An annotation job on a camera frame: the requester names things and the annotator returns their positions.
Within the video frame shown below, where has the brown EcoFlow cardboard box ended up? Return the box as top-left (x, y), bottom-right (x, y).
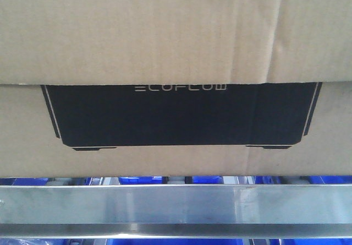
top-left (1, 0), bottom-right (351, 177)

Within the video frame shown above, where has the blue plastic bin lower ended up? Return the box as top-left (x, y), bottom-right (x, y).
top-left (48, 238), bottom-right (351, 245)

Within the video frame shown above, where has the blue plastic storage bin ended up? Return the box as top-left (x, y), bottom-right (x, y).
top-left (1, 176), bottom-right (351, 186)

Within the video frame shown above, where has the metal shelf front rail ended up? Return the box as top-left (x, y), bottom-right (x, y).
top-left (1, 184), bottom-right (351, 238)

